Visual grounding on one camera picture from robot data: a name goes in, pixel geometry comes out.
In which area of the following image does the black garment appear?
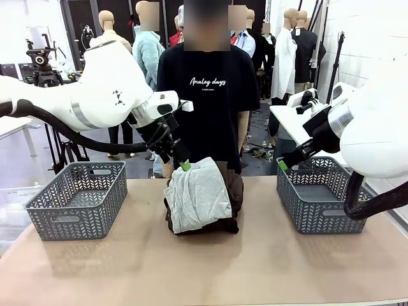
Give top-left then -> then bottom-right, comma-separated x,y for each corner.
164,197 -> 240,236

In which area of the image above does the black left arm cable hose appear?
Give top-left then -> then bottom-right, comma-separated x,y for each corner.
0,99 -> 152,154

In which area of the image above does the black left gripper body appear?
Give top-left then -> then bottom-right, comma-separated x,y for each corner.
139,113 -> 179,164

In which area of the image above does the black monitor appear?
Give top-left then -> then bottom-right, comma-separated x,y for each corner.
18,62 -> 35,83
0,63 -> 17,79

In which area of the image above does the white work table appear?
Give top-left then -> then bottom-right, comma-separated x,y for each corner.
0,116 -> 44,159
269,104 -> 316,149

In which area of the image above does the mannequin in white shirt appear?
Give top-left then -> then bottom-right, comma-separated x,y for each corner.
270,8 -> 300,106

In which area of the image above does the mannequin in dark suit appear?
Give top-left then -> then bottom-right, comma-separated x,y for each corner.
261,22 -> 277,100

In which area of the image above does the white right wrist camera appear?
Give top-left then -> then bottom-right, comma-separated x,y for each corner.
286,88 -> 319,115

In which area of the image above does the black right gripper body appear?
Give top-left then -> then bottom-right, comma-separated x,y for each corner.
297,106 -> 340,157

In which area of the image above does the grey perforated plastic basket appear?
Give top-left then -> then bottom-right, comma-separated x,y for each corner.
24,161 -> 128,242
275,156 -> 377,235

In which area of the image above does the light grey garment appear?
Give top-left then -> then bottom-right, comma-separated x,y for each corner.
164,156 -> 233,235

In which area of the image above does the mannequin in pale blue shirt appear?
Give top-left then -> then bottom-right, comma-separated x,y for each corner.
228,4 -> 257,60

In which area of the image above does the mannequin in beige jacket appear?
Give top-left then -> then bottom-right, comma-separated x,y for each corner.
89,10 -> 135,159

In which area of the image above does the person in black t-shirt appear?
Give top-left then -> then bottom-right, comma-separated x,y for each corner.
156,0 -> 261,177

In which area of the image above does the mannequin in light blue fleece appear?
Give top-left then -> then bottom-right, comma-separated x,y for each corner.
132,0 -> 167,178

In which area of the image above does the person's right forearm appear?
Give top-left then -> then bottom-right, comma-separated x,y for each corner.
161,159 -> 175,179

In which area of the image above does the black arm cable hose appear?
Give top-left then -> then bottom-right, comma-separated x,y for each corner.
0,99 -> 152,154
343,171 -> 408,221

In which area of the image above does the black camera tripod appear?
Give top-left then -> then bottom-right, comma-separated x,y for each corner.
43,122 -> 91,175

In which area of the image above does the mannequin in black coat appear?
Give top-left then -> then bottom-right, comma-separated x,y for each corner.
245,8 -> 265,73

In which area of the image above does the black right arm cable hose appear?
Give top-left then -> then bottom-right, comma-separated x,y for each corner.
343,171 -> 408,221

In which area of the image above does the black light stand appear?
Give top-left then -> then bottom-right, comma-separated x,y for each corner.
326,31 -> 347,105

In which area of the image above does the mannequin in black shirt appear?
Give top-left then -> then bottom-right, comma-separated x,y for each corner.
291,10 -> 328,94

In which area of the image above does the mannequin in red top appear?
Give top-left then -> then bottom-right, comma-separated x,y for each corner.
168,14 -> 185,48

